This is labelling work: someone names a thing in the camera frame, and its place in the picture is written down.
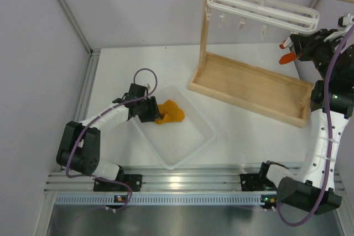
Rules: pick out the aluminium corner frame post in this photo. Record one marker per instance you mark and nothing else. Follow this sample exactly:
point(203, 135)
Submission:
point(74, 24)

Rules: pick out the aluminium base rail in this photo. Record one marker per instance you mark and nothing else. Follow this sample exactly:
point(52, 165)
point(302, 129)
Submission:
point(208, 179)

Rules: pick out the yellow sock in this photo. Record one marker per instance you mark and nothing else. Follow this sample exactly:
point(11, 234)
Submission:
point(170, 113)

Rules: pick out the orange sock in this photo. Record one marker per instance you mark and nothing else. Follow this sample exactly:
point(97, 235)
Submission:
point(282, 46)
point(287, 58)

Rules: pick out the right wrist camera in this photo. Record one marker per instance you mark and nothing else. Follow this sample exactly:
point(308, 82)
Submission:
point(345, 20)

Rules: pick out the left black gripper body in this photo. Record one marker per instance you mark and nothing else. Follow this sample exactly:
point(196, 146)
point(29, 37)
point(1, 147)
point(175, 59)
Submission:
point(147, 110)

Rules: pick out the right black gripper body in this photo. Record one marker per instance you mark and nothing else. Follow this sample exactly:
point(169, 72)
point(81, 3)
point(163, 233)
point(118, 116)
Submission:
point(318, 50)

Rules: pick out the slotted grey cable duct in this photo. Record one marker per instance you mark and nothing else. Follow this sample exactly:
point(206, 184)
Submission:
point(161, 200)

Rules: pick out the white clip hanger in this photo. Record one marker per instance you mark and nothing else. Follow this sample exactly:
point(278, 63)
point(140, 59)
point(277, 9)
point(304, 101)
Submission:
point(296, 19)

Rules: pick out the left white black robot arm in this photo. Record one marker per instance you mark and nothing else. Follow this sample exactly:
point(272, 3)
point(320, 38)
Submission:
point(80, 147)

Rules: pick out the white plastic tray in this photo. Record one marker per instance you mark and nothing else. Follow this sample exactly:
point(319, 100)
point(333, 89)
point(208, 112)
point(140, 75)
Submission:
point(174, 144)

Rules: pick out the wooden hanging rack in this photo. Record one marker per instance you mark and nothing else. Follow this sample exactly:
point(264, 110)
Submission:
point(258, 90)

